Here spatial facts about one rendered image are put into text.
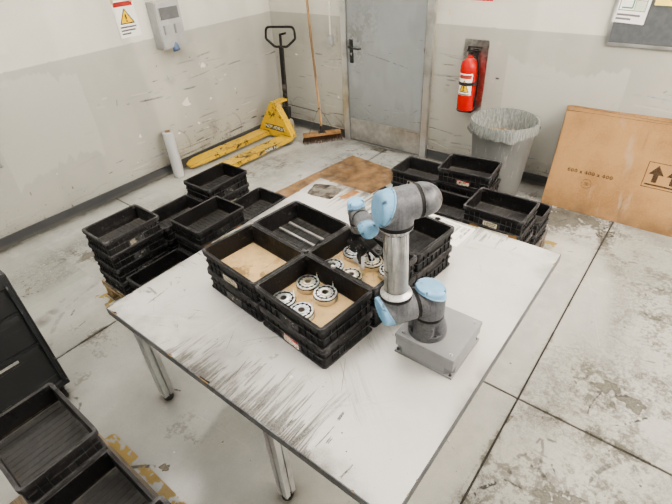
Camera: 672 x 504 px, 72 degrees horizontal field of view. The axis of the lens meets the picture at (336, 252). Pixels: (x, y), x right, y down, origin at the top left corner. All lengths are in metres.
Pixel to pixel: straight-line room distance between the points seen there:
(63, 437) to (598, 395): 2.58
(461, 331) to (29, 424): 1.83
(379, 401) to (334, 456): 0.26
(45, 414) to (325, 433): 1.26
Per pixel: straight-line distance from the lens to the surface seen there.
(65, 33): 4.74
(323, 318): 1.88
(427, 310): 1.71
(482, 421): 2.64
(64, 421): 2.35
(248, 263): 2.23
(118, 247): 3.24
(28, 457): 2.31
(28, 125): 4.67
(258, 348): 1.99
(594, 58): 4.38
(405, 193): 1.44
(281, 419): 1.76
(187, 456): 2.62
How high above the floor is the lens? 2.13
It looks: 36 degrees down
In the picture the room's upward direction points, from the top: 4 degrees counter-clockwise
